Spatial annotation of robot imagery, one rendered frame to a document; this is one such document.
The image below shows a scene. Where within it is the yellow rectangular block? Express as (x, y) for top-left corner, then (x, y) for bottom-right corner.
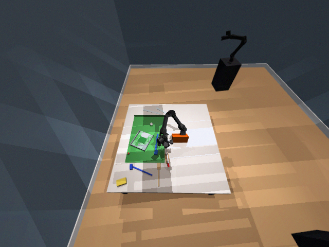
(116, 178), (127, 187)

